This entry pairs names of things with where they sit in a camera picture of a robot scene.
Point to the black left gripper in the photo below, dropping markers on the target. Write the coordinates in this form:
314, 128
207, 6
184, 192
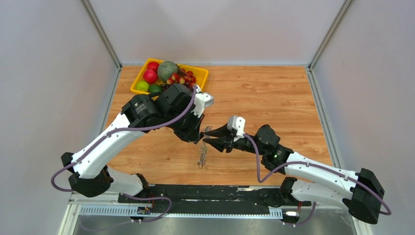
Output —
193, 134

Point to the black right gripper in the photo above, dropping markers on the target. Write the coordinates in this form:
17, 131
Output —
221, 143

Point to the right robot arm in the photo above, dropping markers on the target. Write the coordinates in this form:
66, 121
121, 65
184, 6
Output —
360, 193

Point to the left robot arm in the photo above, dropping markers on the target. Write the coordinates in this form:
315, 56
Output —
178, 107

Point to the dark purple grape bunch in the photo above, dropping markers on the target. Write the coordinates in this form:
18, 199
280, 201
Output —
165, 86

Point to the red grape bunch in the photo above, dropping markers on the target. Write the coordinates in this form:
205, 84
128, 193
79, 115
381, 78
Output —
183, 77

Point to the dark green lime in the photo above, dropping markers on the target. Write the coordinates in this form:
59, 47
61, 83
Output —
155, 88

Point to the yellow plastic fruit tray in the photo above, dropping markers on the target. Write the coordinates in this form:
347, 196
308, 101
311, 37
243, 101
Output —
200, 74

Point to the light green apple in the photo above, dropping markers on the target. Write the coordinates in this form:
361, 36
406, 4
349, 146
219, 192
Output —
142, 86

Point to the green melon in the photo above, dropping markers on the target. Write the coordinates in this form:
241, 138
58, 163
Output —
166, 69

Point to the red apple lower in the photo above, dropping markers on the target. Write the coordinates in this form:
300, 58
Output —
150, 76

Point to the red apple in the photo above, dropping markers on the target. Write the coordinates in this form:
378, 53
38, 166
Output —
153, 66
150, 76

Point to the red apple upper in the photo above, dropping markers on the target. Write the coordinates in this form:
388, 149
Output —
153, 66

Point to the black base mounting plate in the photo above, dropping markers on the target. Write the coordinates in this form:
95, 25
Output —
268, 196

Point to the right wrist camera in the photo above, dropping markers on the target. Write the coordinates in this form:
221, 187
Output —
236, 125

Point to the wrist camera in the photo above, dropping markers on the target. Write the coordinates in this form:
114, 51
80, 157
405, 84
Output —
236, 125
202, 101

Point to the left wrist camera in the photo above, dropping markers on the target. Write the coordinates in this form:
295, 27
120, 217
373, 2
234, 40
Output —
202, 101

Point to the aluminium frame rail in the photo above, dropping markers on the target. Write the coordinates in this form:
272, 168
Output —
108, 205

